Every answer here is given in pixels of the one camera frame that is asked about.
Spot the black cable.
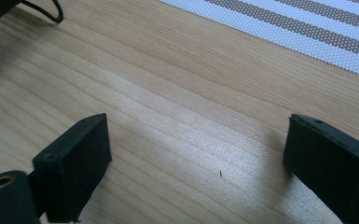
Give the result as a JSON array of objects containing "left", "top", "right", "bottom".
[{"left": 21, "top": 0, "right": 64, "bottom": 24}]

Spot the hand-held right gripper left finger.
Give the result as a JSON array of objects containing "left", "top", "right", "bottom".
[{"left": 32, "top": 113, "right": 113, "bottom": 224}]

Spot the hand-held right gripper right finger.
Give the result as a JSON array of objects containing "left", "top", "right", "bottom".
[{"left": 283, "top": 113, "right": 359, "bottom": 224}]

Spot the grey white striped placemat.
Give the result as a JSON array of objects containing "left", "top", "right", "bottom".
[{"left": 158, "top": 0, "right": 359, "bottom": 81}]

